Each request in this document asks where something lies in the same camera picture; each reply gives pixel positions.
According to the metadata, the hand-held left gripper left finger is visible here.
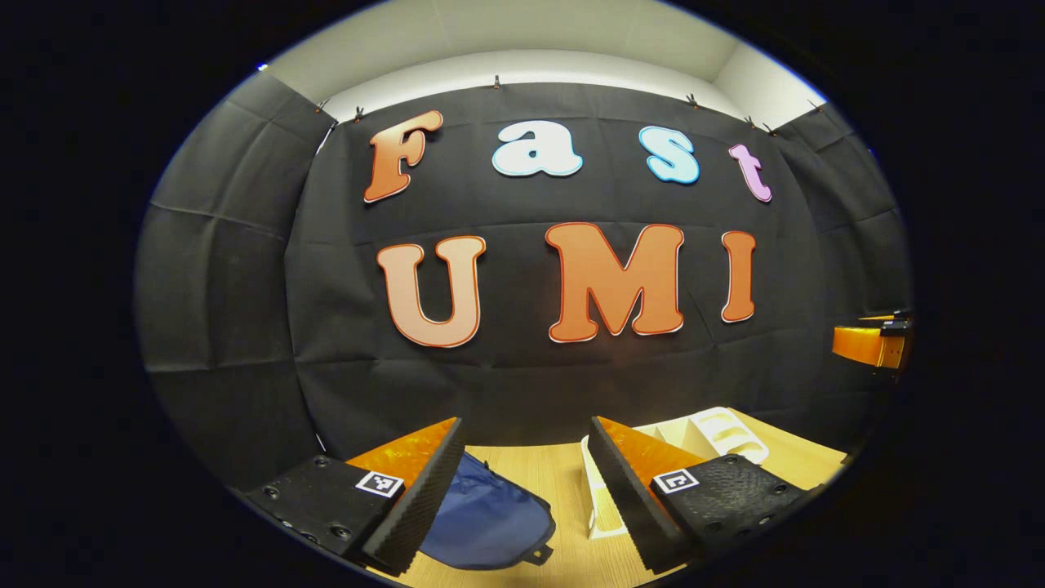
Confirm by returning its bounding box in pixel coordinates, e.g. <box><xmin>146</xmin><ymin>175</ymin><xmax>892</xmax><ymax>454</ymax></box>
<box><xmin>244</xmin><ymin>416</ymin><xmax>466</xmax><ymax>577</ymax></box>

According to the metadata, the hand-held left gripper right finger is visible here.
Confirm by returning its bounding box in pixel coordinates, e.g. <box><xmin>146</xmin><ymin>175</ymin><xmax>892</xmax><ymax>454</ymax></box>
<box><xmin>588</xmin><ymin>415</ymin><xmax>826</xmax><ymax>575</ymax></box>

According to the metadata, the blue schoolbag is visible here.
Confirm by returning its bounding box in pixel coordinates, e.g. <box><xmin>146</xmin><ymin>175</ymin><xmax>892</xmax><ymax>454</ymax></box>
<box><xmin>420</xmin><ymin>452</ymin><xmax>558</xmax><ymax>571</ymax></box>

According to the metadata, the cream bookshelf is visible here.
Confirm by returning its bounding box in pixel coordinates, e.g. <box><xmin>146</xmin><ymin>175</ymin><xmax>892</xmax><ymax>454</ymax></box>
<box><xmin>580</xmin><ymin>406</ymin><xmax>771</xmax><ymax>541</ymax></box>

